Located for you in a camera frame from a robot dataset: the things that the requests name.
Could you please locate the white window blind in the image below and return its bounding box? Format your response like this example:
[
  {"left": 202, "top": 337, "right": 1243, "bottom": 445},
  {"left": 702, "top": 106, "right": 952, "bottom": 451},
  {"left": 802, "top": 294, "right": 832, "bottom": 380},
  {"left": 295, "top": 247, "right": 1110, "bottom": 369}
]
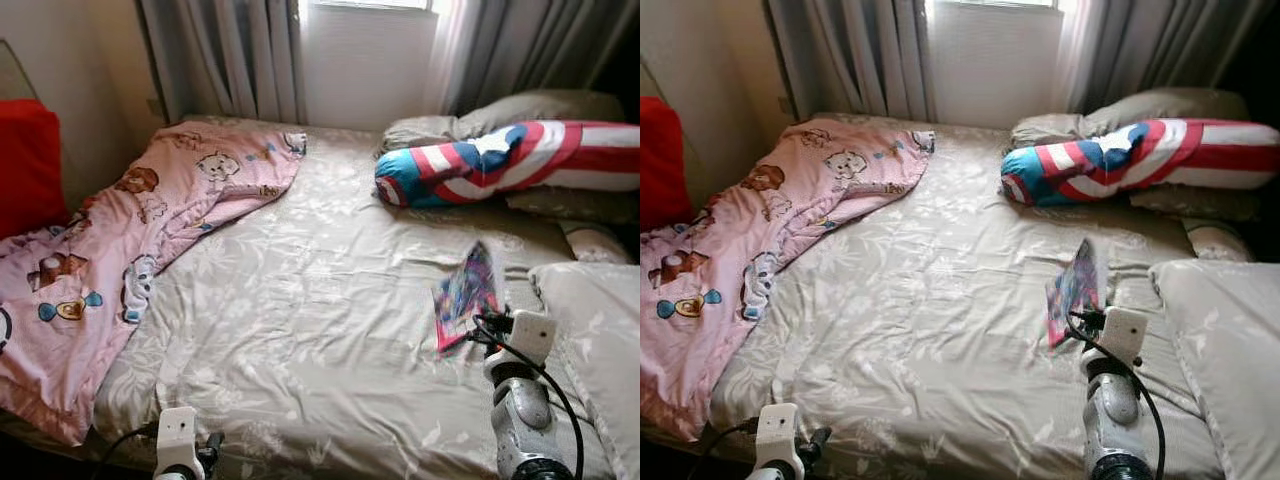
[
  {"left": 925, "top": 0, "right": 1069, "bottom": 131},
  {"left": 297, "top": 0, "right": 441, "bottom": 131}
]

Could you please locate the large red cushion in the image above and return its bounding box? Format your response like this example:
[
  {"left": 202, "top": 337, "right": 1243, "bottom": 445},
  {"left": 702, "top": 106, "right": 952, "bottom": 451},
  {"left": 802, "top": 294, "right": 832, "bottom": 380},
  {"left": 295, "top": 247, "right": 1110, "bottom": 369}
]
[
  {"left": 640, "top": 96, "right": 681, "bottom": 233},
  {"left": 0, "top": 98, "right": 69, "bottom": 241}
]

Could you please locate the red white blue bolster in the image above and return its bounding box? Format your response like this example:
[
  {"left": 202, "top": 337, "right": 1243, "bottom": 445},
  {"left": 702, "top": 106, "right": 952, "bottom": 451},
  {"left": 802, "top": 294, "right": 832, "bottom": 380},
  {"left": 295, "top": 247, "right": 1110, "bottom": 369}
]
[
  {"left": 374, "top": 120, "right": 641, "bottom": 209},
  {"left": 1000, "top": 118, "right": 1280, "bottom": 208}
]

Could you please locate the pink cartoon print blanket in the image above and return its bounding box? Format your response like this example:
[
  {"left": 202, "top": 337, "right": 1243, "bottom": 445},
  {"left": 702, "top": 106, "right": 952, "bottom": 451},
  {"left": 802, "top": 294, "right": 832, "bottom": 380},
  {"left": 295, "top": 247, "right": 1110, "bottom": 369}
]
[
  {"left": 0, "top": 120, "right": 308, "bottom": 446},
  {"left": 640, "top": 118, "right": 936, "bottom": 441}
]

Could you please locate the large grey floral pillow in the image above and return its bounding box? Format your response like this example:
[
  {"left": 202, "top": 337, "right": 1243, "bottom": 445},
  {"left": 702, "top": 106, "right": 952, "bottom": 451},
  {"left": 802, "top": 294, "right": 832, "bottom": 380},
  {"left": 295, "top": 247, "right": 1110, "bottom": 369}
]
[{"left": 527, "top": 262, "right": 641, "bottom": 480}]

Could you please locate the colourful anime comic book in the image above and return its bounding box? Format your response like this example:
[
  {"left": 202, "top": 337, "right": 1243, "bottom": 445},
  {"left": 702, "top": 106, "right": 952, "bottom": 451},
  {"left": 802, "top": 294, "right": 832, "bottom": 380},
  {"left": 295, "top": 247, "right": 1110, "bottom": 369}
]
[
  {"left": 432, "top": 240, "right": 501, "bottom": 353},
  {"left": 1045, "top": 238, "right": 1103, "bottom": 349}
]

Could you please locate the small grey floral pillow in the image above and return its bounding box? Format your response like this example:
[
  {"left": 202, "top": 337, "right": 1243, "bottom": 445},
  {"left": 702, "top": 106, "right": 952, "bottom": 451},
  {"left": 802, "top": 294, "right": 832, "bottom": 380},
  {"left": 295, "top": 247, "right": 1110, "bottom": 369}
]
[
  {"left": 1010, "top": 112, "right": 1091, "bottom": 149},
  {"left": 380, "top": 114, "right": 463, "bottom": 153}
]

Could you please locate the bed with pale floral sheet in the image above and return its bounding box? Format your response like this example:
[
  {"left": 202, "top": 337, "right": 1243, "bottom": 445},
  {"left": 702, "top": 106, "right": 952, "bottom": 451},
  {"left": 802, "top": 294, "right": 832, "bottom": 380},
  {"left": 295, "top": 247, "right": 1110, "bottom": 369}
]
[
  {"left": 0, "top": 112, "right": 641, "bottom": 480},
  {"left": 640, "top": 110, "right": 1280, "bottom": 480}
]

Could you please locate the small grey roll pillow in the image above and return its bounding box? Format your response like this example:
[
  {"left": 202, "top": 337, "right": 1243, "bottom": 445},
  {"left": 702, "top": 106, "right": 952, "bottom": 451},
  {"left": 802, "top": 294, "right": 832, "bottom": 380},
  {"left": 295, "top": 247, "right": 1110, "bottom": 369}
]
[
  {"left": 560, "top": 220, "right": 631, "bottom": 264},
  {"left": 1183, "top": 218, "right": 1256, "bottom": 263}
]

